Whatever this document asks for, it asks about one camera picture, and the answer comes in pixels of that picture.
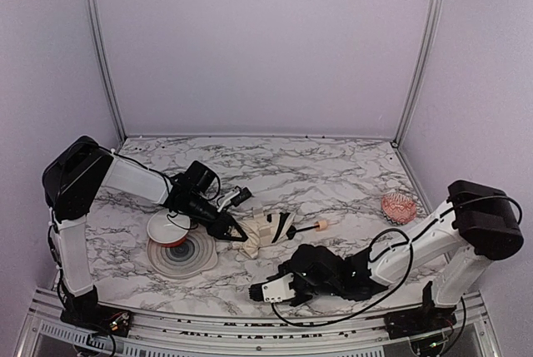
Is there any beige and black umbrella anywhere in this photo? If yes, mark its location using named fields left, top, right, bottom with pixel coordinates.
left=237, top=208, right=330, bottom=260

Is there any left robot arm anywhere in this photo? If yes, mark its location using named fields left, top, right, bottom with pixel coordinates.
left=42, top=136, right=252, bottom=338

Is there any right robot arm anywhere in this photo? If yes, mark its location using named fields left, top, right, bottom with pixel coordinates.
left=249, top=180, right=524, bottom=339

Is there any grey collapsed silicone lid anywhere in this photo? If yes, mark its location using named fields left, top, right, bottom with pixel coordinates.
left=147, top=231, right=218, bottom=280

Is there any white bowl red rim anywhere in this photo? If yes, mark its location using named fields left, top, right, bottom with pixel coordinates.
left=147, top=211, right=192, bottom=247

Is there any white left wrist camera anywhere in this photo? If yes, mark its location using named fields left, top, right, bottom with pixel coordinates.
left=217, top=186, right=252, bottom=212

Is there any left aluminium frame post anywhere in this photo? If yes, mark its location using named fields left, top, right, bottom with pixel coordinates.
left=85, top=0, right=127, bottom=144

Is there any aluminium frame post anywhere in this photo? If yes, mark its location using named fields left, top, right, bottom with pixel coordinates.
left=393, top=0, right=443, bottom=148
left=85, top=0, right=127, bottom=144

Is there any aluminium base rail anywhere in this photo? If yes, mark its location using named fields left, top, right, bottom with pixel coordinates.
left=14, top=289, right=501, bottom=356

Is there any right aluminium frame post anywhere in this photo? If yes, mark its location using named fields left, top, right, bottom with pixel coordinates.
left=393, top=0, right=443, bottom=148

